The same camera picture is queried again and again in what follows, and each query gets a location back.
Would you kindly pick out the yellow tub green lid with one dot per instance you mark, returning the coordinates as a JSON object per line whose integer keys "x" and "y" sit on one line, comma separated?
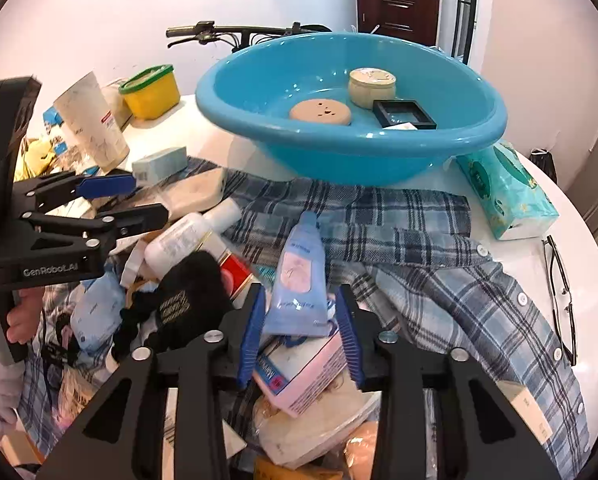
{"x": 152, "y": 92}

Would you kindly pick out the white lotion bottle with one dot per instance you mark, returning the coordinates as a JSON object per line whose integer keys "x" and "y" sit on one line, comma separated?
{"x": 177, "y": 242}

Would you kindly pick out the blue plastic basin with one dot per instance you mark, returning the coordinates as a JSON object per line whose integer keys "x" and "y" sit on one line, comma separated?
{"x": 290, "y": 97}

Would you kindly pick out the black scooter handlebar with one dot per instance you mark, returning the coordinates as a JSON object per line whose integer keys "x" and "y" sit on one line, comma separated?
{"x": 238, "y": 37}

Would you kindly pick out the blue plaid shirt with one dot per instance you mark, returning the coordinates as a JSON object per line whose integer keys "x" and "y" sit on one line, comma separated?
{"x": 407, "y": 256}

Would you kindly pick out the blue white tissue pack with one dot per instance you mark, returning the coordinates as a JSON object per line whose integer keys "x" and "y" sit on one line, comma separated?
{"x": 96, "y": 315}

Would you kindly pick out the white floral tumbler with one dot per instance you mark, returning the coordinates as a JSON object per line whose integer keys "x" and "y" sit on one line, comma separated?
{"x": 87, "y": 114}

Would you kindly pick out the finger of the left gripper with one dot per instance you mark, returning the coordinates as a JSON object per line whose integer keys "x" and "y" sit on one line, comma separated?
{"x": 116, "y": 224}
{"x": 44, "y": 194}

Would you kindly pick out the pink tissue pack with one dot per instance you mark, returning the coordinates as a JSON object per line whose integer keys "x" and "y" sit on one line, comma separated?
{"x": 293, "y": 372}

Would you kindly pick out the beige flat compact case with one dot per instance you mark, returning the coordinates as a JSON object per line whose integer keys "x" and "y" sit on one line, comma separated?
{"x": 197, "y": 193}

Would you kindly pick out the black eyeglasses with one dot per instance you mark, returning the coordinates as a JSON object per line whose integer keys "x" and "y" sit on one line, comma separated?
{"x": 561, "y": 300}

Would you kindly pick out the round cream jar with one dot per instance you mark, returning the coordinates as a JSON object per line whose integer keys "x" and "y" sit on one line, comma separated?
{"x": 369, "y": 84}

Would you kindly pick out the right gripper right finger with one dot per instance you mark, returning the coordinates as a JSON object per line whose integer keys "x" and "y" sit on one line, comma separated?
{"x": 479, "y": 433}

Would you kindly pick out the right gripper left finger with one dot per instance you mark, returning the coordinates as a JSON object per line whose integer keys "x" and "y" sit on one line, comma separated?
{"x": 119, "y": 434}

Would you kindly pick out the black square box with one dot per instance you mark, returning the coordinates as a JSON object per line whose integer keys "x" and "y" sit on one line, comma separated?
{"x": 390, "y": 113}

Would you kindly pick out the left hand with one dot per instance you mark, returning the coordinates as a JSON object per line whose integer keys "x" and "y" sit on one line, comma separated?
{"x": 24, "y": 318}

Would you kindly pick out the small barcode box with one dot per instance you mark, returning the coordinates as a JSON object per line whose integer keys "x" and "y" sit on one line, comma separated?
{"x": 154, "y": 168}

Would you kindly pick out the green tissue pack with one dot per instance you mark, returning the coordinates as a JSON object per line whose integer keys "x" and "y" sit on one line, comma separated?
{"x": 515, "y": 205}

